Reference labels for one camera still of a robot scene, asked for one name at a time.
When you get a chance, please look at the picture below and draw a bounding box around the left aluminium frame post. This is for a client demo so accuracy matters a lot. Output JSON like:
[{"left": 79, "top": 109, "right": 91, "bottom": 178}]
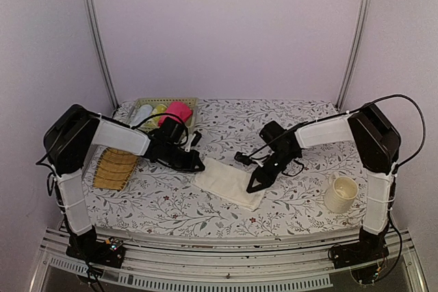
[{"left": 83, "top": 0, "right": 120, "bottom": 109}]

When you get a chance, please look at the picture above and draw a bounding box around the green patterned rolled towel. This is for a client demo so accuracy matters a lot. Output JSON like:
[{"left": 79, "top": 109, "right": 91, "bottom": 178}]
[{"left": 150, "top": 104, "right": 167, "bottom": 126}]

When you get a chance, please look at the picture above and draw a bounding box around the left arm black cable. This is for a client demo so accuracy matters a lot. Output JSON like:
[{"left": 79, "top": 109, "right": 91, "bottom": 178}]
[{"left": 129, "top": 112, "right": 189, "bottom": 135}]

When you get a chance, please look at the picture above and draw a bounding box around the woven bamboo tray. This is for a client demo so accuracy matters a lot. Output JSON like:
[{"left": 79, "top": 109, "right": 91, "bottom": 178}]
[{"left": 93, "top": 148, "right": 138, "bottom": 191}]

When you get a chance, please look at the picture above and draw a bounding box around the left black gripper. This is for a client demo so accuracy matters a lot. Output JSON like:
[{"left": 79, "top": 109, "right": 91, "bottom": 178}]
[{"left": 164, "top": 143, "right": 205, "bottom": 172}]

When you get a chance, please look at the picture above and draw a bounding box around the aluminium front rail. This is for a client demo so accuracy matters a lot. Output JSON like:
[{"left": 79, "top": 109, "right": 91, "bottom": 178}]
[{"left": 30, "top": 225, "right": 428, "bottom": 292}]

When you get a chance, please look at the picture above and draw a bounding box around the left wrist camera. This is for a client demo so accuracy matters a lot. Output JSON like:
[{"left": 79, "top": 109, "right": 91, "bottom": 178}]
[{"left": 184, "top": 131, "right": 202, "bottom": 152}]

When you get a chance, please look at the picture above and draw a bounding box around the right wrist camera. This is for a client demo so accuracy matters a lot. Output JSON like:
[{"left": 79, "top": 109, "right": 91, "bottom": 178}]
[{"left": 234, "top": 152, "right": 268, "bottom": 165}]

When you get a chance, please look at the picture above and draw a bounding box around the green plastic basket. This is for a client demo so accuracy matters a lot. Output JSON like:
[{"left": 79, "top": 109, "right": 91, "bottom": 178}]
[{"left": 126, "top": 97, "right": 198, "bottom": 133}]

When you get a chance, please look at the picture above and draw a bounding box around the light blue rolled towel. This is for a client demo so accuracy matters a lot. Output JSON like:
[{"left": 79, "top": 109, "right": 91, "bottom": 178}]
[{"left": 131, "top": 104, "right": 153, "bottom": 126}]

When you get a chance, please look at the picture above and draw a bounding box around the pink towel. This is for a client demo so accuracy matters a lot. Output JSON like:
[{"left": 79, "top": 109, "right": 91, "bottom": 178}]
[{"left": 158, "top": 101, "right": 193, "bottom": 127}]

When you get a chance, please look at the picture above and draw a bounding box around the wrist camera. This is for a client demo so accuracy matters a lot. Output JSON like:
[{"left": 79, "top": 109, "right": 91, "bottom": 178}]
[
  {"left": 234, "top": 152, "right": 268, "bottom": 165},
  {"left": 184, "top": 131, "right": 202, "bottom": 152}
]

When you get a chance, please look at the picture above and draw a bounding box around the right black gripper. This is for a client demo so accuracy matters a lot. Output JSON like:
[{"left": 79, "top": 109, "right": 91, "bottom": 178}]
[{"left": 248, "top": 148, "right": 300, "bottom": 191}]

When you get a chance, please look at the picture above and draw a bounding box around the aluminium frame post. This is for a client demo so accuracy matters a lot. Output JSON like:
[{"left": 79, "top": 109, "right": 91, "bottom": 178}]
[
  {"left": 83, "top": 0, "right": 120, "bottom": 109},
  {"left": 335, "top": 0, "right": 376, "bottom": 108}
]

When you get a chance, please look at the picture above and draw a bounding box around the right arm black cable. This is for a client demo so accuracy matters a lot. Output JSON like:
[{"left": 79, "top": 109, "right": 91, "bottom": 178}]
[{"left": 355, "top": 93, "right": 426, "bottom": 170}]

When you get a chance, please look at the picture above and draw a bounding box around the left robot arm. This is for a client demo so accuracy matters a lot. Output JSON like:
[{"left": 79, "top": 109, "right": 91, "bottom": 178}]
[{"left": 42, "top": 104, "right": 205, "bottom": 261}]

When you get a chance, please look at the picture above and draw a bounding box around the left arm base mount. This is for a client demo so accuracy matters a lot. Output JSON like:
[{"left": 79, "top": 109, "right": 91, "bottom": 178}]
[{"left": 66, "top": 239, "right": 126, "bottom": 269}]

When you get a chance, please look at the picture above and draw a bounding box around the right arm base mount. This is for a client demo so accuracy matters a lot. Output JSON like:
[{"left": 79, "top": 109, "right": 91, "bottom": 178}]
[{"left": 328, "top": 237, "right": 389, "bottom": 269}]

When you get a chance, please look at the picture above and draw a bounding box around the cream white towel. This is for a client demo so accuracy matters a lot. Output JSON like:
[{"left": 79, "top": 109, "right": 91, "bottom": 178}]
[{"left": 191, "top": 157, "right": 264, "bottom": 211}]

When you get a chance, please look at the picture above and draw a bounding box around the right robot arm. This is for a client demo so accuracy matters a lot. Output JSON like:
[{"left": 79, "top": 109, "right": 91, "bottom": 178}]
[{"left": 242, "top": 102, "right": 401, "bottom": 262}]

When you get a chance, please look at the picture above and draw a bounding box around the right aluminium frame post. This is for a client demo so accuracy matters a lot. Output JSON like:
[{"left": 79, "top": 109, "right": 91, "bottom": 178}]
[{"left": 335, "top": 0, "right": 376, "bottom": 108}]

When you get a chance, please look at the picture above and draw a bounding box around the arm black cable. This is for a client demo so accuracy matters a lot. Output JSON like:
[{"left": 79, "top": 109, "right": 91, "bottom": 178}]
[
  {"left": 355, "top": 93, "right": 426, "bottom": 170},
  {"left": 129, "top": 112, "right": 189, "bottom": 135}
]

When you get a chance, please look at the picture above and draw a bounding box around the cream ribbed mug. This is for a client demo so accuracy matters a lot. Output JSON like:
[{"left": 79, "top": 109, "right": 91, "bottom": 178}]
[{"left": 324, "top": 172, "right": 359, "bottom": 214}]

